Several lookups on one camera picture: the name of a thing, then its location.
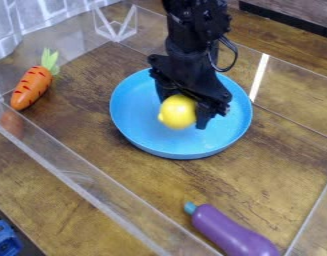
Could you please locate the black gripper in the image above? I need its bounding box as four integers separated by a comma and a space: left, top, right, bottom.
149, 39, 233, 130

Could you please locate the yellow toy lemon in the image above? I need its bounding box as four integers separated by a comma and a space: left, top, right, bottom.
158, 94, 197, 130

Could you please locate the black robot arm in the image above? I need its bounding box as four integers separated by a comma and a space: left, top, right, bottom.
149, 0, 233, 130

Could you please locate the blue round tray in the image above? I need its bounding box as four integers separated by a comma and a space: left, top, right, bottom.
110, 69, 253, 160

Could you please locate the orange toy carrot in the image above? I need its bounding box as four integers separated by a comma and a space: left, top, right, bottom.
11, 48, 61, 111

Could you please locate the purple toy eggplant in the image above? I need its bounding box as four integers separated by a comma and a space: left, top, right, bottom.
185, 202, 281, 256

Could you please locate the blue object at corner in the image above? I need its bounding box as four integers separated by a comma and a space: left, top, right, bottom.
0, 220, 23, 256

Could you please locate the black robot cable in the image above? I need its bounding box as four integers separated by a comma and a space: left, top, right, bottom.
208, 34, 240, 73

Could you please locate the clear acrylic enclosure wall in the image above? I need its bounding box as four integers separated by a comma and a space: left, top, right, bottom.
0, 0, 327, 256

